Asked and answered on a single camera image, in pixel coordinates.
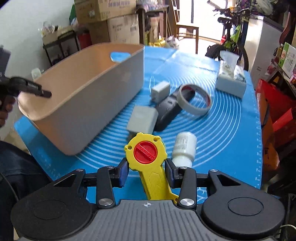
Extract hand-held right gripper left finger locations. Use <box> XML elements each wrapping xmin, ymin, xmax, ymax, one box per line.
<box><xmin>47</xmin><ymin>159</ymin><xmax>129</xmax><ymax>208</ymax></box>

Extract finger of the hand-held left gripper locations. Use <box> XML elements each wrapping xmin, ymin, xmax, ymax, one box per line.
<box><xmin>20</xmin><ymin>80</ymin><xmax>52</xmax><ymax>98</ymax></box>

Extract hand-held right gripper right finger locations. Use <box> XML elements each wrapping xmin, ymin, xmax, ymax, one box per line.
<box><xmin>164</xmin><ymin>159</ymin><xmax>243</xmax><ymax>210</ymax></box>

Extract yellow tool with red knob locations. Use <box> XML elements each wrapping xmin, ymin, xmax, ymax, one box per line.
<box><xmin>124</xmin><ymin>133</ymin><xmax>179</xmax><ymax>201</ymax></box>

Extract white pill bottle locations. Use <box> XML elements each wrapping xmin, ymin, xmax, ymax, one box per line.
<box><xmin>171</xmin><ymin>131</ymin><xmax>197</xmax><ymax>168</ymax></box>

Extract beige plastic storage bin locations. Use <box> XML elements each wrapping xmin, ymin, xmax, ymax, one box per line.
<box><xmin>17</xmin><ymin>43</ymin><xmax>145</xmax><ymax>156</ymax></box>

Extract person's left hand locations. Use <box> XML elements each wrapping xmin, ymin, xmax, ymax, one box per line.
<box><xmin>0</xmin><ymin>95</ymin><xmax>17</xmax><ymax>128</ymax></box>

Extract small white container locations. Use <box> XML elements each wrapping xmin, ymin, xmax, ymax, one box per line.
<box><xmin>31</xmin><ymin>68</ymin><xmax>42</xmax><ymax>81</ymax></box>

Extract black shelf cart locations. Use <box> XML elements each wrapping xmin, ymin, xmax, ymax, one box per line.
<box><xmin>43</xmin><ymin>30</ymin><xmax>81</xmax><ymax>67</ymax></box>

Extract grey charger adapter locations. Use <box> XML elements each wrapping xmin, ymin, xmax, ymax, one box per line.
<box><xmin>126</xmin><ymin>105</ymin><xmax>159</xmax><ymax>137</ymax></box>

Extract open cardboard box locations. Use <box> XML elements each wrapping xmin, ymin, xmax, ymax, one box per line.
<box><xmin>42</xmin><ymin>25</ymin><xmax>75</xmax><ymax>45</ymax></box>

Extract black handheld device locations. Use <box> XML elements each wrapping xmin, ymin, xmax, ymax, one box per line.
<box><xmin>154</xmin><ymin>89</ymin><xmax>196</xmax><ymax>131</ymax></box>

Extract red box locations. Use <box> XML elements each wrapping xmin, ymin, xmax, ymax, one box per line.
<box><xmin>77</xmin><ymin>32</ymin><xmax>92</xmax><ymax>49</ymax></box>

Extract white tape roll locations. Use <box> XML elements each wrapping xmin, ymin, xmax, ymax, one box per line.
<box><xmin>177</xmin><ymin>84</ymin><xmax>213</xmax><ymax>116</ymax></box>

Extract blue silicone mat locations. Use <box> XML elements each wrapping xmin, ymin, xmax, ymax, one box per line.
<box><xmin>14</xmin><ymin>45</ymin><xmax>263</xmax><ymax>202</ymax></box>

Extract white charger plug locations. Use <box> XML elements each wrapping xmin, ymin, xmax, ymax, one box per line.
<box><xmin>151</xmin><ymin>81</ymin><xmax>170</xmax><ymax>102</ymax></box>

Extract person's leg in jeans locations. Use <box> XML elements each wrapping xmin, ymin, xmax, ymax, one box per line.
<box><xmin>0</xmin><ymin>140</ymin><xmax>51</xmax><ymax>241</ymax></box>

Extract brown cardboard box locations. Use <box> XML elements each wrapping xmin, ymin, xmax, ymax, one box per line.
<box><xmin>74</xmin><ymin>0</ymin><xmax>137</xmax><ymax>24</ymax></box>

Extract orange bag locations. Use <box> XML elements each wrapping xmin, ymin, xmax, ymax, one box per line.
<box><xmin>261</xmin><ymin>111</ymin><xmax>281</xmax><ymax>172</ymax></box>

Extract large white-faced cardboard box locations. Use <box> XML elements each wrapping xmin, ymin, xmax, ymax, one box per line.
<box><xmin>88</xmin><ymin>14</ymin><xmax>140</xmax><ymax>45</ymax></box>

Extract tissue pack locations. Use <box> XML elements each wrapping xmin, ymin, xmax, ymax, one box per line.
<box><xmin>216</xmin><ymin>50</ymin><xmax>247</xmax><ymax>99</ymax></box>

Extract yellow bottles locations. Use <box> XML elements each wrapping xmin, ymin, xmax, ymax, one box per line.
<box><xmin>148</xmin><ymin>38</ymin><xmax>166</xmax><ymax>48</ymax></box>

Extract black backpack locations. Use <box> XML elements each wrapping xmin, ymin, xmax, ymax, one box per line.
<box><xmin>205</xmin><ymin>44</ymin><xmax>226</xmax><ymax>61</ymax></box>

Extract red carton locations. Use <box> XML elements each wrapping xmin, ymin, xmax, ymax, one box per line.
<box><xmin>255</xmin><ymin>79</ymin><xmax>296</xmax><ymax>130</ymax></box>

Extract white plastic bag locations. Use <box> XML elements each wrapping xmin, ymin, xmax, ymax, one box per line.
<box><xmin>165</xmin><ymin>36</ymin><xmax>180</xmax><ymax>49</ymax></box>

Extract wooden shelf unit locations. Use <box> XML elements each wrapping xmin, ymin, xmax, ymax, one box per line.
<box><xmin>136</xmin><ymin>5</ymin><xmax>168</xmax><ymax>46</ymax></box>

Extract wooden chair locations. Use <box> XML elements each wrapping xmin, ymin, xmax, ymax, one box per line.
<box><xmin>176</xmin><ymin>23</ymin><xmax>200</xmax><ymax>55</ymax></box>

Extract green bicycle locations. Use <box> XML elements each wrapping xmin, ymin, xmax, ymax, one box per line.
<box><xmin>207</xmin><ymin>0</ymin><xmax>250</xmax><ymax>70</ymax></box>

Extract white chest freezer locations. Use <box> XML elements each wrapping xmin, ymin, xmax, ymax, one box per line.
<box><xmin>244</xmin><ymin>15</ymin><xmax>285</xmax><ymax>87</ymax></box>

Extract green and white carton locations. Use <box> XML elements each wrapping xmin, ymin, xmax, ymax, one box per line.
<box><xmin>277</xmin><ymin>42</ymin><xmax>296</xmax><ymax>79</ymax></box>

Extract pile of clothes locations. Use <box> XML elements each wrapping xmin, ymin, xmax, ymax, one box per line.
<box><xmin>233</xmin><ymin>0</ymin><xmax>289</xmax><ymax>17</ymax></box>

